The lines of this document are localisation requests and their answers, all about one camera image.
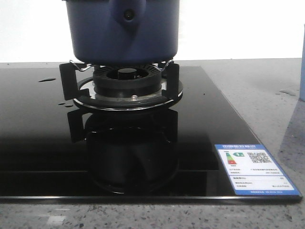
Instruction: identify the black glass gas stove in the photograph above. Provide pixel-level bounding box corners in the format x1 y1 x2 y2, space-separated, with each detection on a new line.
0 66 302 204

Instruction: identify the right black burner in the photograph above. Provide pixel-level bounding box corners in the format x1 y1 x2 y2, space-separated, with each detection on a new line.
93 65 162 98

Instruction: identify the blue pot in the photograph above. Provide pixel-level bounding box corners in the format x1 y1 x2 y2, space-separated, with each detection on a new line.
65 0 180 65

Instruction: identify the right black pot support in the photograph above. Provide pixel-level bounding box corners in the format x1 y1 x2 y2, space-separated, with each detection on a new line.
60 60 183 112

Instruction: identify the blue energy label sticker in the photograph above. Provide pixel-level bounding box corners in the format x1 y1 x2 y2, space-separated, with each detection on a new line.
215 144 301 196

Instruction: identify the light blue plastic cup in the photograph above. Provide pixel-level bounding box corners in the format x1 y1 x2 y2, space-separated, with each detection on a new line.
299 37 305 102

